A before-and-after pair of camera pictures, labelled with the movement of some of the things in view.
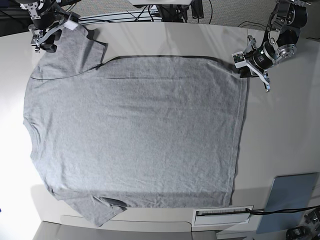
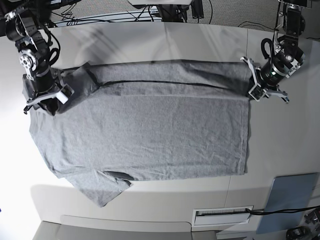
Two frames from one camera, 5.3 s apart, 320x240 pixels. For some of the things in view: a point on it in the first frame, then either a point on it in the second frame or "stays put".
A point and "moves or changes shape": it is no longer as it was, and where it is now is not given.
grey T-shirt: x=150 y=131 moves or changes shape
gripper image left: x=46 y=19 → x=46 y=85
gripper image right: x=264 y=57 → x=269 y=74
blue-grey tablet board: x=288 y=192 stays put
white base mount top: x=160 y=2 stays put
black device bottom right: x=298 y=233 stays put
